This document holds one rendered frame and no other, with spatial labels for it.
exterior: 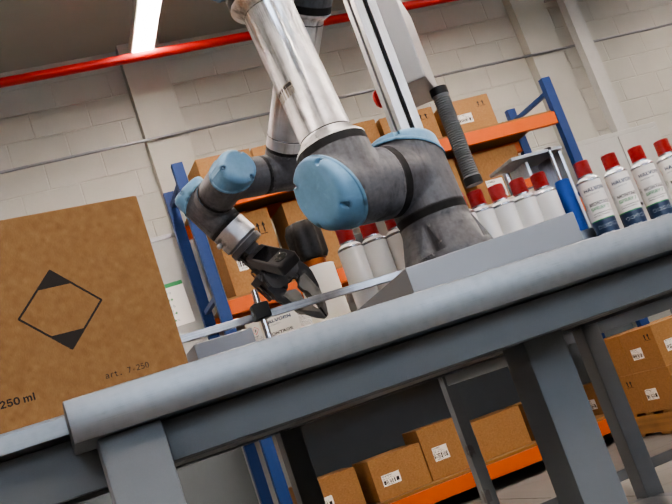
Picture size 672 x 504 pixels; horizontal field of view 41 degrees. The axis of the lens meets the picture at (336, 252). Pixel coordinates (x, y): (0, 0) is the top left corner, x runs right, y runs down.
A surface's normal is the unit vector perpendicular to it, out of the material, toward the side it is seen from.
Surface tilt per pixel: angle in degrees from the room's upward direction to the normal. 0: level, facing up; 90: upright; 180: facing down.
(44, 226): 90
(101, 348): 90
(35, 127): 90
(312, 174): 99
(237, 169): 81
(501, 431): 90
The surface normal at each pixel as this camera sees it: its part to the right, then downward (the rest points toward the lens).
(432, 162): 0.51, -0.37
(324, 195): -0.72, 0.30
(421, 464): 0.29, -0.27
